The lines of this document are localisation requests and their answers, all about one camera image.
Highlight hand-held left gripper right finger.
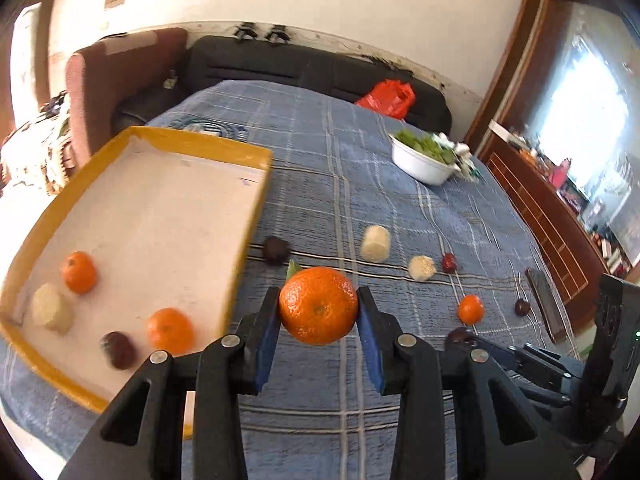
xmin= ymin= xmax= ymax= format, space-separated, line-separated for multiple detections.
xmin=356 ymin=286 xmax=583 ymax=480

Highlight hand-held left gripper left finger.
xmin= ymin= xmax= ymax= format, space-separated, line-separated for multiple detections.
xmin=57 ymin=286 xmax=282 ymax=480

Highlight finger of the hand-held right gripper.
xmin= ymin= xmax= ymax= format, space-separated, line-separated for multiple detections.
xmin=520 ymin=382 xmax=572 ymax=409
xmin=467 ymin=334 xmax=583 ymax=388

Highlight tangerine with green leaf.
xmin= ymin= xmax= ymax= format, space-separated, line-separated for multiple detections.
xmin=278 ymin=259 xmax=360 ymax=346

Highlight yellow cardboard tray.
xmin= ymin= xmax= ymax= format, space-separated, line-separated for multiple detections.
xmin=0 ymin=126 xmax=274 ymax=440

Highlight dark flat remote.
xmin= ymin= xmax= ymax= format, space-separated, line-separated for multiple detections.
xmin=525 ymin=267 xmax=571 ymax=343

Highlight small tangerine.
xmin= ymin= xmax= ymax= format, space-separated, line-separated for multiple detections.
xmin=457 ymin=294 xmax=486 ymax=325

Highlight pale sugarcane piece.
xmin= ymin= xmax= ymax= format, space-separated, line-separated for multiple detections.
xmin=408 ymin=255 xmax=438 ymax=282
xmin=31 ymin=283 xmax=74 ymax=336
xmin=361 ymin=225 xmax=391 ymax=262

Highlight wooden cabinet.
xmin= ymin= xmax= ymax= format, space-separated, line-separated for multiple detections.
xmin=475 ymin=120 xmax=640 ymax=331

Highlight blue plaid cloth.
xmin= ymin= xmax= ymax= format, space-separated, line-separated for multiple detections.
xmin=0 ymin=80 xmax=586 ymax=480

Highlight cabinet top clutter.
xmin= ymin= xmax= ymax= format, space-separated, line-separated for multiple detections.
xmin=492 ymin=120 xmax=640 ymax=281

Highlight white bowl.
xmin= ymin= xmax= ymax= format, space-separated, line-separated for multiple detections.
xmin=389 ymin=131 xmax=460 ymax=186

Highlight green leafy vegetables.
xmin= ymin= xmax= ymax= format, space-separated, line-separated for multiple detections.
xmin=394 ymin=129 xmax=453 ymax=163

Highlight white plastic wrapping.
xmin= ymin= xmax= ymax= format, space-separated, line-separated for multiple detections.
xmin=432 ymin=132 xmax=483 ymax=181

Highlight bright window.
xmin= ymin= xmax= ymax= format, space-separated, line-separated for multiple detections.
xmin=530 ymin=5 xmax=640 ymax=271

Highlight red plastic bag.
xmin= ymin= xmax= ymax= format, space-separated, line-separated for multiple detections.
xmin=355 ymin=79 xmax=416 ymax=121

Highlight black sofa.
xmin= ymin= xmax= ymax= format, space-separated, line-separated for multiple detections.
xmin=111 ymin=35 xmax=452 ymax=137

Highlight patterned white cloth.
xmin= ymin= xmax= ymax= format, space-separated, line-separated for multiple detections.
xmin=0 ymin=90 xmax=76 ymax=196

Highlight brown armchair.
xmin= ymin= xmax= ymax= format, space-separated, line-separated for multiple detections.
xmin=65 ymin=27 xmax=190 ymax=171

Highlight wooden framed window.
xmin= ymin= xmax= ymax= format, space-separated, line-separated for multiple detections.
xmin=7 ymin=2 xmax=56 ymax=131

